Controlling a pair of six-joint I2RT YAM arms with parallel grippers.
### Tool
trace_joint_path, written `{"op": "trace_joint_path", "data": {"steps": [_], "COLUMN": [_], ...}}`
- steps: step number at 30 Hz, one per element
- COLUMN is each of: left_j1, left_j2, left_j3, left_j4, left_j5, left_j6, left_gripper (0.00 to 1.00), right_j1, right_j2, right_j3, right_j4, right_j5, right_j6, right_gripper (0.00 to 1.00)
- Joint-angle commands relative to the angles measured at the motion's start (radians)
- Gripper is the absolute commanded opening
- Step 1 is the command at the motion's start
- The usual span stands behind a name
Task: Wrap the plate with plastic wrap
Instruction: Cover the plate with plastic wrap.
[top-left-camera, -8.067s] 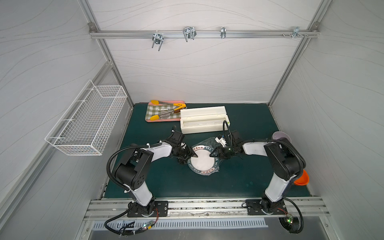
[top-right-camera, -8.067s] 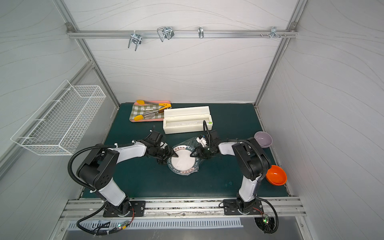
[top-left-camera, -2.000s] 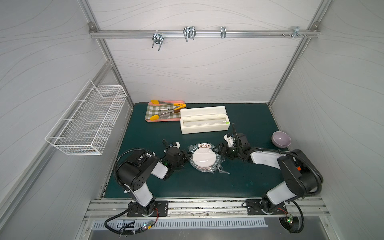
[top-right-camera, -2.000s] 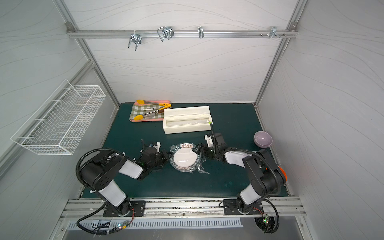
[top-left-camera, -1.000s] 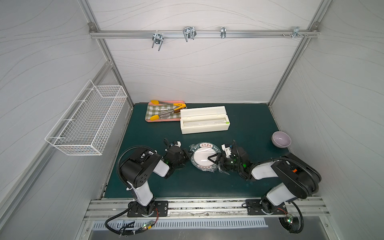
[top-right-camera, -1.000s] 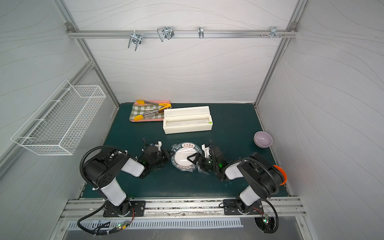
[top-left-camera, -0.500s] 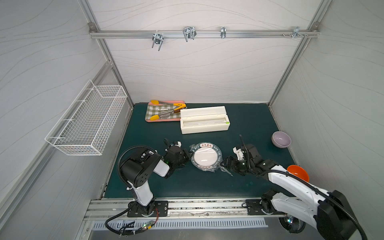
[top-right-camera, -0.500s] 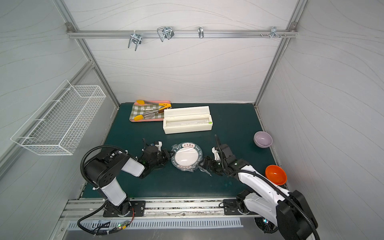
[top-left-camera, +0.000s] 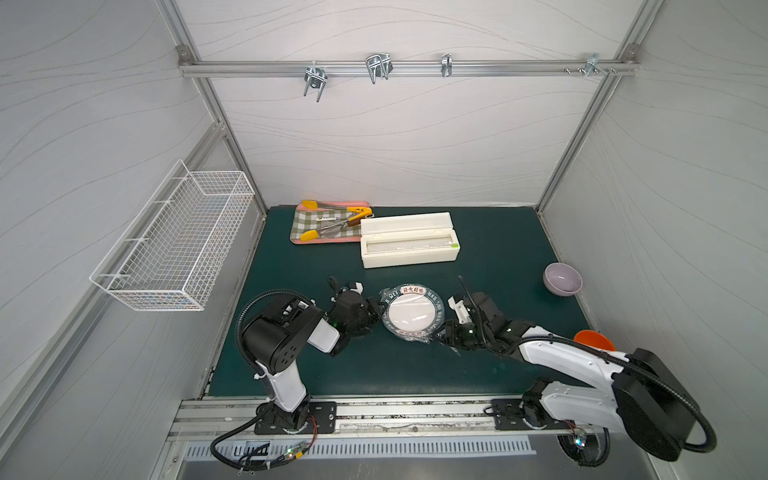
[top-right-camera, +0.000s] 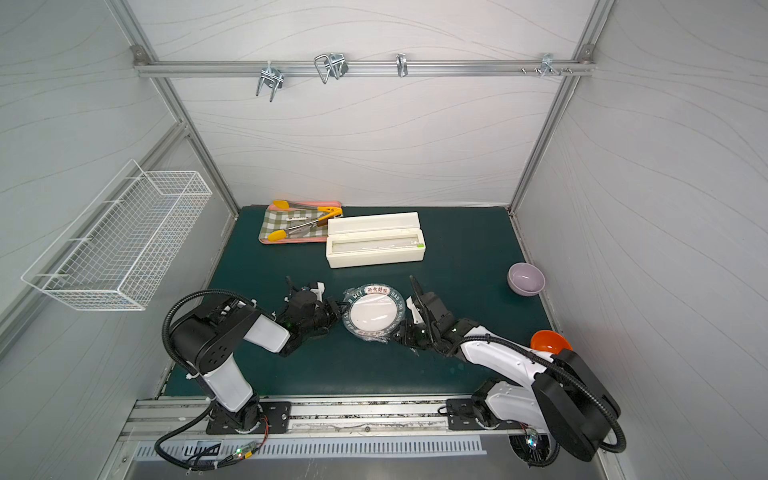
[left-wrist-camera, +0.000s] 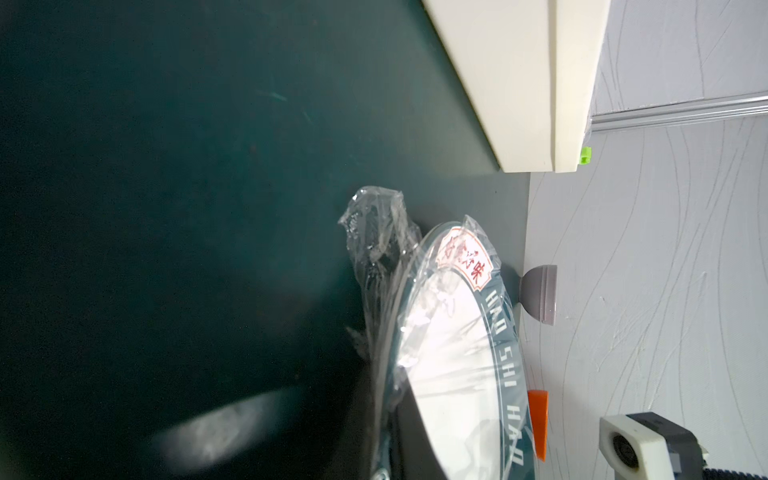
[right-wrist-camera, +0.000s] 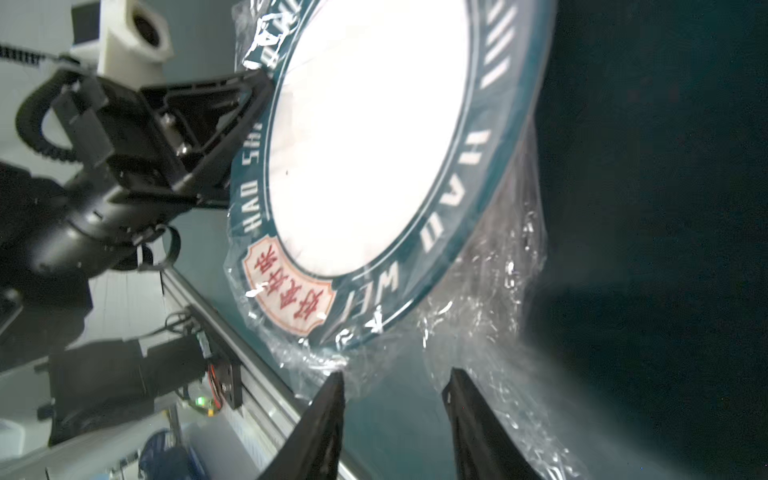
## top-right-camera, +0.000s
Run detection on small metal hook clamp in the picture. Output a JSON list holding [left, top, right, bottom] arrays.
[[395, 53, 408, 78]]

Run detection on metal U-bolt clamp middle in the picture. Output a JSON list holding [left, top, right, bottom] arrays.
[[313, 53, 349, 84]]

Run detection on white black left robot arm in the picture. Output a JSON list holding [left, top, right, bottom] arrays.
[[161, 284, 346, 430]]

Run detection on orange bowl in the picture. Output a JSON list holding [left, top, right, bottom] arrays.
[[530, 330, 573, 354]]

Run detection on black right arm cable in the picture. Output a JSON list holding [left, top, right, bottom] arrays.
[[409, 275, 628, 468]]

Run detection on yellow handled tongs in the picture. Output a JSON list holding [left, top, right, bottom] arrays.
[[267, 205, 344, 244]]

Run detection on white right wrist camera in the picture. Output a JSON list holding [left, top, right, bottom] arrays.
[[406, 297, 424, 326]]

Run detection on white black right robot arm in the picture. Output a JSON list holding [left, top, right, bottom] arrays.
[[393, 292, 628, 461]]

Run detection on pink tray checkered cloth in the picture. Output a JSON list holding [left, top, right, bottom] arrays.
[[258, 200, 343, 246]]

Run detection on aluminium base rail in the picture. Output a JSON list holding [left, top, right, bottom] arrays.
[[119, 392, 614, 442]]

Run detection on metal bracket clamp right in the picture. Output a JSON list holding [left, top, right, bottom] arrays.
[[520, 53, 572, 78]]

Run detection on metal U-bolt clamp left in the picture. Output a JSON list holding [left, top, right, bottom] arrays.
[[255, 64, 284, 102]]

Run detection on cream plastic wrap dispenser box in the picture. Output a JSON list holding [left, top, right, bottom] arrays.
[[326, 212, 426, 269]]

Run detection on metal u-bolt clamp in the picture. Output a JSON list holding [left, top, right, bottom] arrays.
[[313, 53, 349, 84], [255, 64, 284, 102]]

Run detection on white slotted vent strip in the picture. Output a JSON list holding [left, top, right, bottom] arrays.
[[163, 435, 487, 460]]

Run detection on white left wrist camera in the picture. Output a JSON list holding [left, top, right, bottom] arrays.
[[310, 281, 325, 302]]

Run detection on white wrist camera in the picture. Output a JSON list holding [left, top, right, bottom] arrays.
[[310, 281, 325, 302], [406, 297, 424, 326]]

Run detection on aluminium top rail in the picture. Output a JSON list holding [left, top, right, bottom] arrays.
[[134, 57, 597, 79]]

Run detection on clear plastic wrap sheet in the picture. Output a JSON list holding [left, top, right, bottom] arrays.
[[340, 283, 409, 344]]

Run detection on lilac ceramic bowl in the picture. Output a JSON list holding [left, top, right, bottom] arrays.
[[507, 262, 546, 297]]

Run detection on white wire basket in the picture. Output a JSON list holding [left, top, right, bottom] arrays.
[[21, 160, 212, 312]]

